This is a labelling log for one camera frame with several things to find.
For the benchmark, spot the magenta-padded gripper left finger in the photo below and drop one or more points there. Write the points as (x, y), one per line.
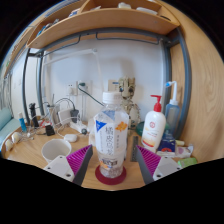
(68, 166)

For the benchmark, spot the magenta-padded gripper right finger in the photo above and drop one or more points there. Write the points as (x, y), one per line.
(160, 166)

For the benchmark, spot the clear plastic drink bottle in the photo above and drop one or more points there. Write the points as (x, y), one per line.
(111, 133)

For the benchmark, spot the cream white cup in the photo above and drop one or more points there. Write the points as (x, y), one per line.
(55, 148)

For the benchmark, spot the small blue box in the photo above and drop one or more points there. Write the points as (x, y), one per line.
(166, 143)

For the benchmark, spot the green cloth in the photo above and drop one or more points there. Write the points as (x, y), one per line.
(187, 162)

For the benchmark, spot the flat tube package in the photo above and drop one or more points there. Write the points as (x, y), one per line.
(184, 151)

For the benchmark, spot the white earbud case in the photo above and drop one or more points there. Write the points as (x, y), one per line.
(70, 138)

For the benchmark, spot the white red-pump lotion bottle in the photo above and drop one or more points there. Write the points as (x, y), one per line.
(153, 128)

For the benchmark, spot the white power strip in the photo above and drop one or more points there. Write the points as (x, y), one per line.
(78, 127)

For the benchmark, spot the small black block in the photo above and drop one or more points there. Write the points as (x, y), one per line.
(50, 130)

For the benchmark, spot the white tissue pack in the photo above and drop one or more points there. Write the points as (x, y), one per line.
(90, 131)

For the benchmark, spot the flat round red coaster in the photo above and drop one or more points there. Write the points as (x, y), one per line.
(111, 181)

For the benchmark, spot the white charger block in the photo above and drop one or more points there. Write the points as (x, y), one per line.
(65, 116)

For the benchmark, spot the black power adapter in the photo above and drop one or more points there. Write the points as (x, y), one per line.
(74, 116)

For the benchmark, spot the blue nozzle squeeze bottle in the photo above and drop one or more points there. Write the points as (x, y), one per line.
(172, 115)

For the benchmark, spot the white tape roll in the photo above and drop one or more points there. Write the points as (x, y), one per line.
(16, 137)
(8, 145)

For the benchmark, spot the black handheld device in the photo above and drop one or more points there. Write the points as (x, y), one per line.
(33, 115)

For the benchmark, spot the small blue bottle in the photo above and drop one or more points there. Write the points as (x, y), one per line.
(22, 122)

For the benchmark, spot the light teal bed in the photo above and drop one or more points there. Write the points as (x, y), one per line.
(7, 125)

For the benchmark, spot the tree creature figurine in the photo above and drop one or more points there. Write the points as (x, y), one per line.
(128, 88)

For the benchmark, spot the white desk lamp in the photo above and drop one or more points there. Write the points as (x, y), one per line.
(73, 54)

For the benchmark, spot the wooden shelf unit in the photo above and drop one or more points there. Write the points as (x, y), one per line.
(100, 25)

